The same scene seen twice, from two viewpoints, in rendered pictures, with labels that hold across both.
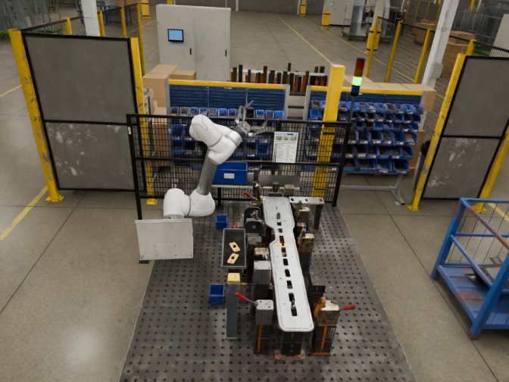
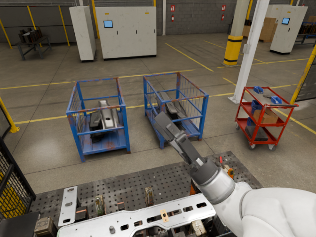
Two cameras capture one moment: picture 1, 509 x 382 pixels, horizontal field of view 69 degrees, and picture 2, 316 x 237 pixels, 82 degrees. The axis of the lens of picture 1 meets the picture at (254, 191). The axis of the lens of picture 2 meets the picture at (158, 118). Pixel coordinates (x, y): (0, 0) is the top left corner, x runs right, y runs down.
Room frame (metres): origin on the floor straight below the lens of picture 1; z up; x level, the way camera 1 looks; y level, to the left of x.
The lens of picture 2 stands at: (2.22, 0.42, 2.20)
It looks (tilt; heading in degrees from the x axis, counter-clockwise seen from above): 33 degrees down; 258
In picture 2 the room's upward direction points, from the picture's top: straight up
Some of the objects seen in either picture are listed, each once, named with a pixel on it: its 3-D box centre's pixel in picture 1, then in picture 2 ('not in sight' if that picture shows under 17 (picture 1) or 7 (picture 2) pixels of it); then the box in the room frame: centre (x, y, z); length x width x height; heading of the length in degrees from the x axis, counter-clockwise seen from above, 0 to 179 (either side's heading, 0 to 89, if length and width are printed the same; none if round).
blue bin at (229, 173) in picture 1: (229, 172); not in sight; (2.91, 0.23, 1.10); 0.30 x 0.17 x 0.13; 93
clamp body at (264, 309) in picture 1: (262, 327); not in sight; (1.44, -0.09, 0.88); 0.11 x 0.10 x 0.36; 94
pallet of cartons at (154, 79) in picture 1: (174, 99); not in sight; (6.94, 1.62, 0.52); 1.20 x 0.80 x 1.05; 1
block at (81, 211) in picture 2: (296, 220); (85, 223); (2.59, -0.37, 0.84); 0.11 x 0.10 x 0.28; 94
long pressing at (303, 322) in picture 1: (284, 248); (166, 214); (2.02, -0.23, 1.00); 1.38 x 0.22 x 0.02; 4
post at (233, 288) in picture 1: (232, 308); not in sight; (1.53, 0.08, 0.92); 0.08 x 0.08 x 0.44; 4
